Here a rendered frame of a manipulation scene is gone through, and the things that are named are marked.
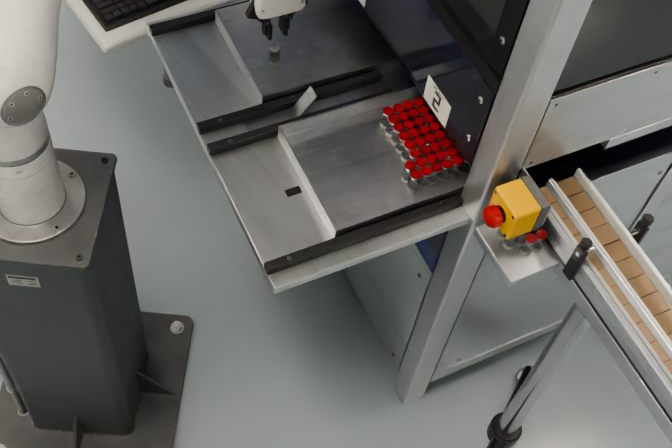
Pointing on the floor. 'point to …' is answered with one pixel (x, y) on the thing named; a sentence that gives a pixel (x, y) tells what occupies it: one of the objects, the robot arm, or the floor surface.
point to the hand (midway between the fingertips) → (275, 26)
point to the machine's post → (505, 140)
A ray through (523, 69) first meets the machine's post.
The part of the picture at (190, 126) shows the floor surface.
